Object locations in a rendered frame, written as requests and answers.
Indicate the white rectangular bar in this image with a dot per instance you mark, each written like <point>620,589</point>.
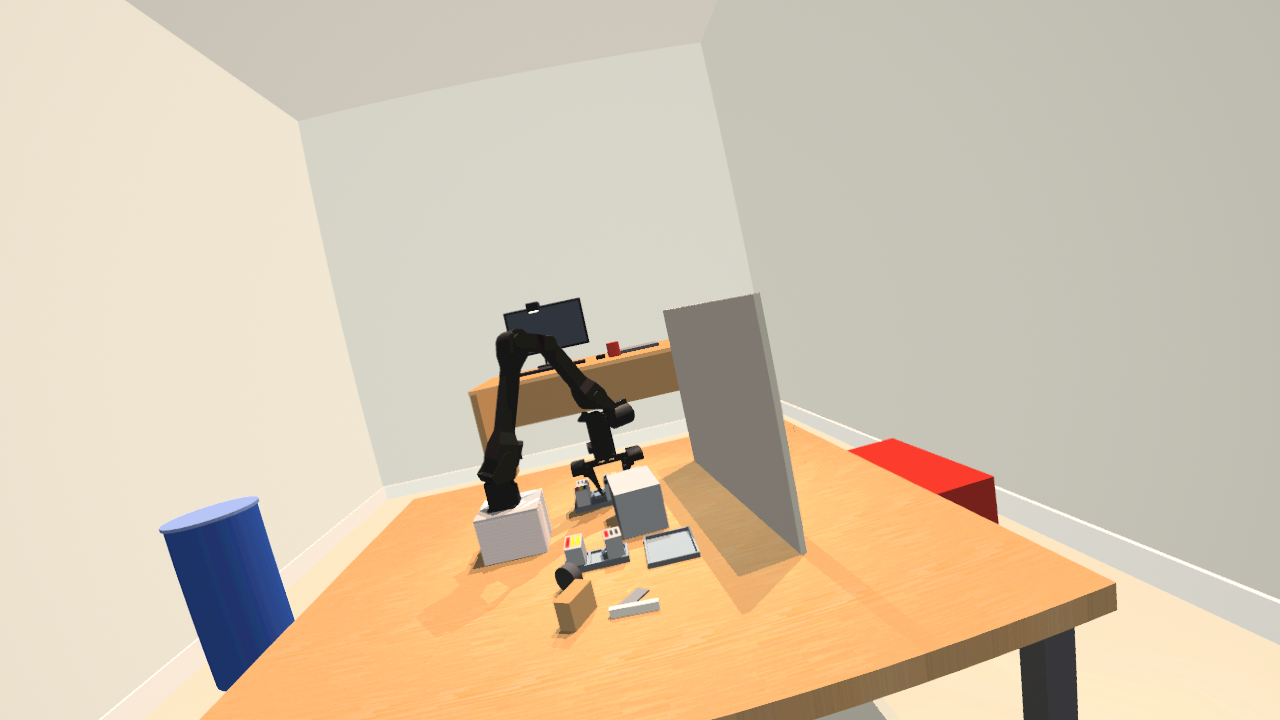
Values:
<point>634,608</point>

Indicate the tan rectangular block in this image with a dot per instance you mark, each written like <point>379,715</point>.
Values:
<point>574,606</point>

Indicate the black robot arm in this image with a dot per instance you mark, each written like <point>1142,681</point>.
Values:
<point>503,451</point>

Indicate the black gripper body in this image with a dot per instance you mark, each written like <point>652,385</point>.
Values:
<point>603,450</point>

